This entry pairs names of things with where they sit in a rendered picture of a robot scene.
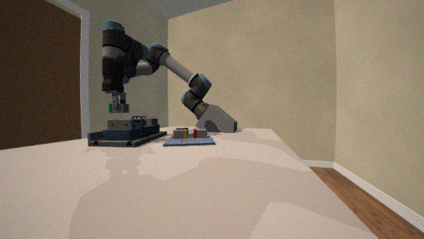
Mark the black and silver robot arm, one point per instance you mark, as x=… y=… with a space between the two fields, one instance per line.
x=114 y=35

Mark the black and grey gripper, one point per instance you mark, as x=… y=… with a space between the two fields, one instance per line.
x=113 y=63

